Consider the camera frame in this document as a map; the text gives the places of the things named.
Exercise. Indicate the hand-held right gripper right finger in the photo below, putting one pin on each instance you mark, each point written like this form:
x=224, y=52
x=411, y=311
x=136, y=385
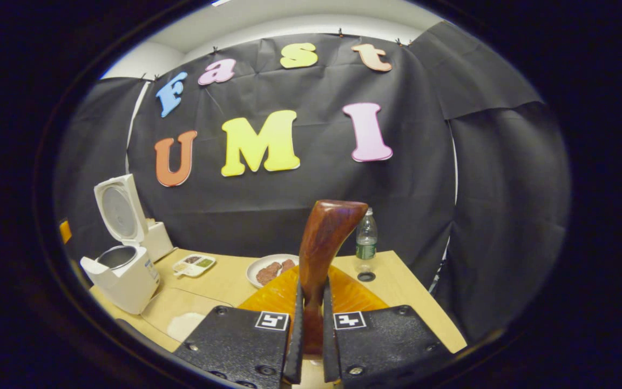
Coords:
x=386, y=346

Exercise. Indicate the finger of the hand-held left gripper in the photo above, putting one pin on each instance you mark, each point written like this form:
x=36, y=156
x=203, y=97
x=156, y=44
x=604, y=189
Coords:
x=66, y=232

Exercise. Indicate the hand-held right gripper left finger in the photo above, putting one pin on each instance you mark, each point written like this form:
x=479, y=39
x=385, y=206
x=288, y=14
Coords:
x=235, y=346

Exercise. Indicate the white rice cooker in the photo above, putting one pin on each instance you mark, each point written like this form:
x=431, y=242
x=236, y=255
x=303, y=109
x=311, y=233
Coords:
x=127, y=286

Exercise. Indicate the brown wooden spoon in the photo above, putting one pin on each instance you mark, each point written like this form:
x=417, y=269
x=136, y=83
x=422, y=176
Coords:
x=324, y=237

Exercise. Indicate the brown meat piece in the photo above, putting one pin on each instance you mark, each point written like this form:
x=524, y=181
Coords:
x=287, y=266
x=268, y=274

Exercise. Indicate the white oval plate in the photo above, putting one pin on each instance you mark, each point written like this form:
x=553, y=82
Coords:
x=252, y=268

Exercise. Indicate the white divided condiment tray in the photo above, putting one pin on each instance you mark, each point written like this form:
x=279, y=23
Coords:
x=195, y=265

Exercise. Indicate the white toaster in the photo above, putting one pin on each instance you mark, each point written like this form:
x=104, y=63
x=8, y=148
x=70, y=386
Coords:
x=160, y=240

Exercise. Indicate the green label water bottle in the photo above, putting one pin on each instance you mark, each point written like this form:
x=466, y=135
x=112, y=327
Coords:
x=366, y=243

